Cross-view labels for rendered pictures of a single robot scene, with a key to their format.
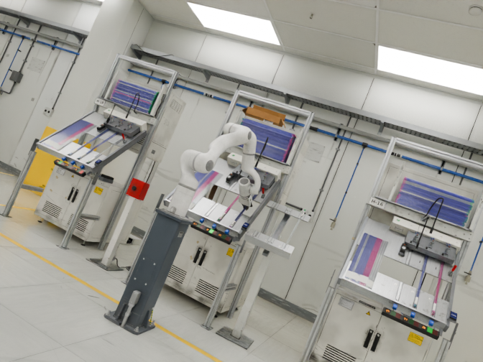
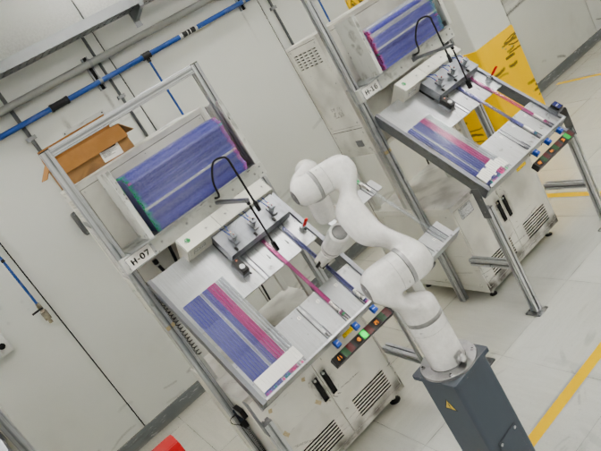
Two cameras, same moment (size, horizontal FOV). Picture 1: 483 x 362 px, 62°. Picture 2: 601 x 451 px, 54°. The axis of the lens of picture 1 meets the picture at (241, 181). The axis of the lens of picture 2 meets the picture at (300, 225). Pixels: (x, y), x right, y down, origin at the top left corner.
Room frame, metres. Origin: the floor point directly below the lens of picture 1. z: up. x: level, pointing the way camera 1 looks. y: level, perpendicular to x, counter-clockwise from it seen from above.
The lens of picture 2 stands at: (1.47, 1.58, 1.84)
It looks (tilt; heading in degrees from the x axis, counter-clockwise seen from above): 17 degrees down; 314
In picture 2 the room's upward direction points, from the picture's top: 31 degrees counter-clockwise
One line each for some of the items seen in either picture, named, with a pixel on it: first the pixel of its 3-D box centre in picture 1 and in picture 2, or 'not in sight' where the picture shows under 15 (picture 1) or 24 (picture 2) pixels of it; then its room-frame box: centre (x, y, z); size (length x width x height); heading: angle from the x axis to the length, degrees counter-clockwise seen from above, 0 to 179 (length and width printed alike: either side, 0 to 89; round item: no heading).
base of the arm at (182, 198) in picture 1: (180, 201); (436, 339); (2.48, 0.30, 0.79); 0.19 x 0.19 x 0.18
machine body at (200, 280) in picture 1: (210, 265); (298, 381); (3.65, -0.04, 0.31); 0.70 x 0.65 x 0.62; 70
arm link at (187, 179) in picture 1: (190, 169); (398, 292); (2.50, 0.32, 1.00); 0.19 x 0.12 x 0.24; 54
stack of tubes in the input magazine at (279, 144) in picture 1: (264, 141); (184, 173); (3.52, -0.05, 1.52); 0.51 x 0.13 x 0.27; 70
